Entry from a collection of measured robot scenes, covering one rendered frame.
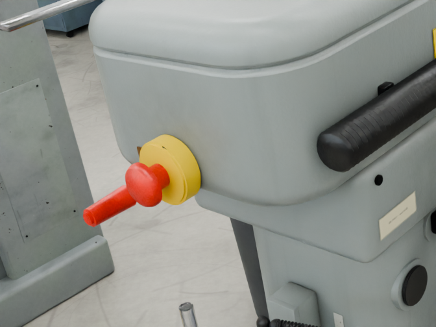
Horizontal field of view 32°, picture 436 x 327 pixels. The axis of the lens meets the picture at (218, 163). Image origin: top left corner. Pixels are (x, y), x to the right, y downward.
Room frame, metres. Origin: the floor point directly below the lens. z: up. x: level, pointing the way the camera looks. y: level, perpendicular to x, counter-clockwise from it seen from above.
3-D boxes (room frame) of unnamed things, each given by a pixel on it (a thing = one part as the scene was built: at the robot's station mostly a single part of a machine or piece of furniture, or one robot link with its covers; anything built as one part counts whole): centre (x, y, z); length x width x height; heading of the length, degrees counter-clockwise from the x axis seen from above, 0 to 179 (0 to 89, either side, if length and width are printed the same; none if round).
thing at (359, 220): (0.78, -0.17, 1.68); 0.34 x 0.24 x 0.10; 130
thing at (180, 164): (0.60, 0.04, 1.76); 0.06 x 0.02 x 0.06; 40
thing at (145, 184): (0.59, 0.06, 1.76); 0.04 x 0.03 x 0.04; 40
